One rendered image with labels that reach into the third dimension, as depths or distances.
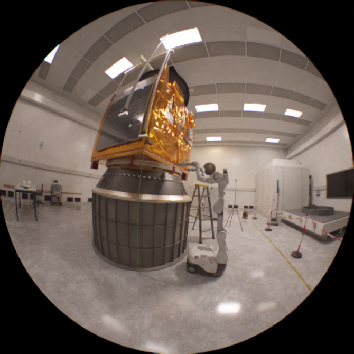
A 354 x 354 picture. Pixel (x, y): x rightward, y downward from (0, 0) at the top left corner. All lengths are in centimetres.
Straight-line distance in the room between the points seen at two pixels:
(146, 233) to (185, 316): 124
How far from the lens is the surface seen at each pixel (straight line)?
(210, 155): 979
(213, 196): 528
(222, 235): 173
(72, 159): 661
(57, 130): 669
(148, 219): 163
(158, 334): 140
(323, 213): 532
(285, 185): 699
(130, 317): 149
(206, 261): 178
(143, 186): 166
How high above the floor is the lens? 135
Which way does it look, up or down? 6 degrees up
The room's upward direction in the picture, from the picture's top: 4 degrees clockwise
